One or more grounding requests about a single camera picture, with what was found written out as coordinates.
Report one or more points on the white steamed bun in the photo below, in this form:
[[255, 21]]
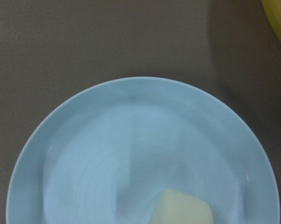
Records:
[[175, 207]]

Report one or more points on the yellow rimmed bamboo steamer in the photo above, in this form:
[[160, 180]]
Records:
[[272, 10]]

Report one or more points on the light blue plate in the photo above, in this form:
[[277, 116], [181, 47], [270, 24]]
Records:
[[105, 155]]

